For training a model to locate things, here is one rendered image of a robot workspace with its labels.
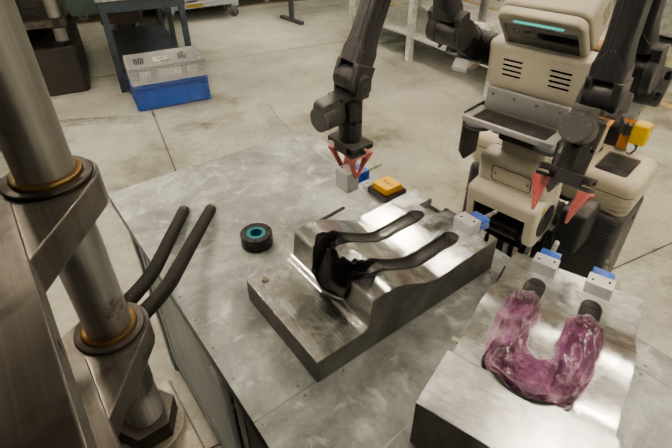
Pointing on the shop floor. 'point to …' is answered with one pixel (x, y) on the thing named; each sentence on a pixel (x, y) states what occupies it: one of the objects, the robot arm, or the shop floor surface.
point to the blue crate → (170, 93)
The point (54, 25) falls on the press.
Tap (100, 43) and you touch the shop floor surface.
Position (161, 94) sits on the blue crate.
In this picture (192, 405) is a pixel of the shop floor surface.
